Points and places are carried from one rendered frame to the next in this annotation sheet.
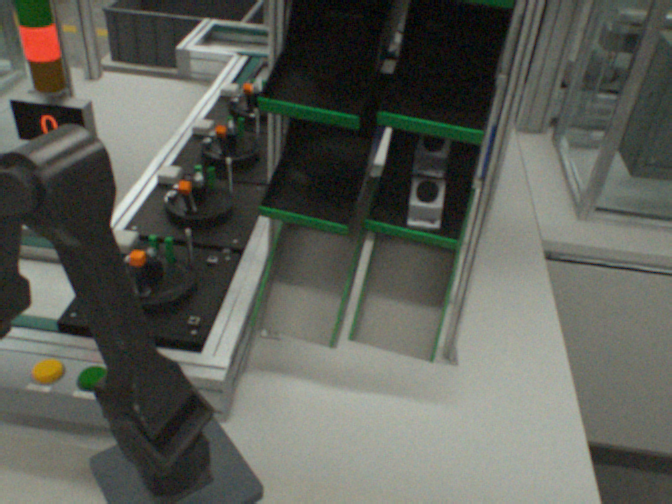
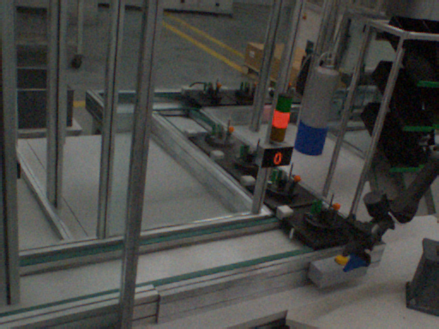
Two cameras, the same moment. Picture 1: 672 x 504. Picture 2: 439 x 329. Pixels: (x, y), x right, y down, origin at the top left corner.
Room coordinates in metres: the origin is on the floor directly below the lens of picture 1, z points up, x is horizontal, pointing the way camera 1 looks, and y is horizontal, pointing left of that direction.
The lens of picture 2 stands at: (-0.31, 1.72, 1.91)
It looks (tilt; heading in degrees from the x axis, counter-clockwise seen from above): 28 degrees down; 316
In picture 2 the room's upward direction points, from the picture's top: 12 degrees clockwise
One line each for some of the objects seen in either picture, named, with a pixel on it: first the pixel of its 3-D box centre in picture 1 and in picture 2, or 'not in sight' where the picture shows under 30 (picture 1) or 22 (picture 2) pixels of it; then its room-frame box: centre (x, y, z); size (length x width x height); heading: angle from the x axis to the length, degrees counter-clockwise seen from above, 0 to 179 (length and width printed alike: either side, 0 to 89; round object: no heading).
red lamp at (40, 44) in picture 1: (40, 40); (280, 118); (0.96, 0.49, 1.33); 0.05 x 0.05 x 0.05
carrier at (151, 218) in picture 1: (198, 189); (283, 181); (1.09, 0.29, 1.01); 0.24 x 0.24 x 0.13; 86
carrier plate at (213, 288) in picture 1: (156, 289); (320, 224); (0.83, 0.31, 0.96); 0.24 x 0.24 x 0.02; 86
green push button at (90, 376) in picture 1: (93, 379); not in sight; (0.62, 0.34, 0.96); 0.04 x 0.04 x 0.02
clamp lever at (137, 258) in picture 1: (141, 269); (333, 212); (0.79, 0.31, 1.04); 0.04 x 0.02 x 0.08; 176
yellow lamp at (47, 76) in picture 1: (47, 71); (278, 132); (0.96, 0.49, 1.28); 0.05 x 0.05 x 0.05
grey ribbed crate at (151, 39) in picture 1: (189, 28); not in sight; (2.92, 0.77, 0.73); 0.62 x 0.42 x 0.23; 86
